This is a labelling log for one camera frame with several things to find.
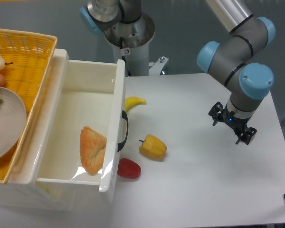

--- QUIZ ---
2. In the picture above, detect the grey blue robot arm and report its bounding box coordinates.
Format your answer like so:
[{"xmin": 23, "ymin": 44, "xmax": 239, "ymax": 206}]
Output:
[{"xmin": 79, "ymin": 0, "xmax": 276, "ymax": 144}]

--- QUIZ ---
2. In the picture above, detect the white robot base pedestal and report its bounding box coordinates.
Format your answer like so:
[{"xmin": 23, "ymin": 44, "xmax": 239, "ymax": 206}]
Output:
[{"xmin": 104, "ymin": 13, "xmax": 169, "ymax": 76}]

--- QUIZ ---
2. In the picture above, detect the red bell pepper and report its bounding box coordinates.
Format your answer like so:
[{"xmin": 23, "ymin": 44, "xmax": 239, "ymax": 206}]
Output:
[{"xmin": 117, "ymin": 158, "xmax": 141, "ymax": 179}]

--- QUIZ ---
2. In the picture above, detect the orange croissant bread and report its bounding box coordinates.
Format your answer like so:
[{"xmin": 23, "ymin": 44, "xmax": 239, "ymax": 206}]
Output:
[{"xmin": 80, "ymin": 126, "xmax": 107, "ymax": 175}]

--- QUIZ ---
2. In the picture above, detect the grey plate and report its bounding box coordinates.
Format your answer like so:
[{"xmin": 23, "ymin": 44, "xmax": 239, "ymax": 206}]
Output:
[{"xmin": 0, "ymin": 87, "xmax": 27, "ymax": 157}]

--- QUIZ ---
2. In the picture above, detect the black top drawer handle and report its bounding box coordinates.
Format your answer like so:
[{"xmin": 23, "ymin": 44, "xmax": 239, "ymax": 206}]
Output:
[{"xmin": 117, "ymin": 110, "xmax": 129, "ymax": 152}]

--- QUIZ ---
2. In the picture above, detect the yellow bell pepper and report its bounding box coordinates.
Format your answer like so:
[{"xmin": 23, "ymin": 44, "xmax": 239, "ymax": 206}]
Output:
[{"xmin": 139, "ymin": 134, "xmax": 167, "ymax": 161}]

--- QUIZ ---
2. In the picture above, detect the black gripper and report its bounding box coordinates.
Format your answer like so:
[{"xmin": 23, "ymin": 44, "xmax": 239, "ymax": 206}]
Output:
[{"xmin": 208, "ymin": 102, "xmax": 257, "ymax": 145}]

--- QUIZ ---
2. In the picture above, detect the white drawer cabinet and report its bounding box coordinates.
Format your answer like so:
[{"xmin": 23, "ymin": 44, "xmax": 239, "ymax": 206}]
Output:
[{"xmin": 0, "ymin": 49, "xmax": 114, "ymax": 210}]

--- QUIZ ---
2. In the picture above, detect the yellow banana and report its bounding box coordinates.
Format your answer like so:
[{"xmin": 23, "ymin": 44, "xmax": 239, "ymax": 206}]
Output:
[{"xmin": 124, "ymin": 96, "xmax": 146, "ymax": 112}]

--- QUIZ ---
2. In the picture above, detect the yellow woven basket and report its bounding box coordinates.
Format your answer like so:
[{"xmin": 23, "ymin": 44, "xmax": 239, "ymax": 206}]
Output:
[{"xmin": 0, "ymin": 28, "xmax": 57, "ymax": 184}]

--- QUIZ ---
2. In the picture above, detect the white top drawer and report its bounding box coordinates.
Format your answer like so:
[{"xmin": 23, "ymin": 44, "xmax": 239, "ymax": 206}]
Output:
[{"xmin": 28, "ymin": 59, "xmax": 126, "ymax": 193}]

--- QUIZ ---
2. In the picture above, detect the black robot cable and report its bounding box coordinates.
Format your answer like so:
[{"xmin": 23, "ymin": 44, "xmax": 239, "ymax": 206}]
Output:
[{"xmin": 119, "ymin": 37, "xmax": 133, "ymax": 77}]

